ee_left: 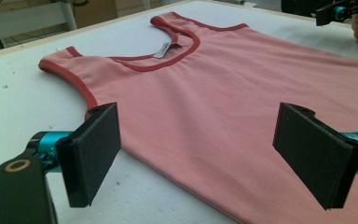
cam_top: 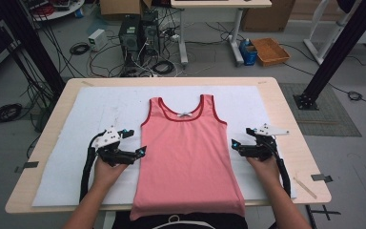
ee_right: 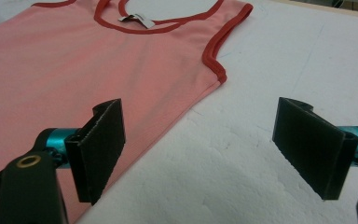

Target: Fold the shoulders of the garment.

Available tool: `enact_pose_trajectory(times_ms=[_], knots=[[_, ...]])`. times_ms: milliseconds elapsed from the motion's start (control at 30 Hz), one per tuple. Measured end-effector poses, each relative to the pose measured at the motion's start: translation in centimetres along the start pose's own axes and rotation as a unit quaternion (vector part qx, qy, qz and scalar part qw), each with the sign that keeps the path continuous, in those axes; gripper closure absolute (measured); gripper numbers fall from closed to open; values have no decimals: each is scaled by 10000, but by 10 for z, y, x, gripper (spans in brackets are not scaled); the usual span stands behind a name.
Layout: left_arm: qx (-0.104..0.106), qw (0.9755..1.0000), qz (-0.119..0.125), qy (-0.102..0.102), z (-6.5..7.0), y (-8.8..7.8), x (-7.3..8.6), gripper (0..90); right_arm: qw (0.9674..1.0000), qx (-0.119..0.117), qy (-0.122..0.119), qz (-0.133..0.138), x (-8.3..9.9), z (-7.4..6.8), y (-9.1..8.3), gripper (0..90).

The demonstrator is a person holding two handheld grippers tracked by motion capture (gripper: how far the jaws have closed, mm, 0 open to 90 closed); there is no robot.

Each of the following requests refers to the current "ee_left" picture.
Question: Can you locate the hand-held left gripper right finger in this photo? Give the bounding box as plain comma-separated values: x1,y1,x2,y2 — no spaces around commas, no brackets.
271,102,358,211

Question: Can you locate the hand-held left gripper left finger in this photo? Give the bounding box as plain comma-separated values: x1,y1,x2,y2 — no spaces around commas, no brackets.
55,102,122,209

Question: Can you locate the pink tank top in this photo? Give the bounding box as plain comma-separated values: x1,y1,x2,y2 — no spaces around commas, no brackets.
37,11,358,224

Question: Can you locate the white foam mat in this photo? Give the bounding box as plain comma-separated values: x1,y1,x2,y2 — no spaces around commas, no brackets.
0,0,358,224

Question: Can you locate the large cardboard box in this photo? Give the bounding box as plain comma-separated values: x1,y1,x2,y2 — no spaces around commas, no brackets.
71,0,119,30

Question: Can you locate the white desk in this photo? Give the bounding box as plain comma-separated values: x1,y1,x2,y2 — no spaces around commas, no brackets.
0,0,78,55

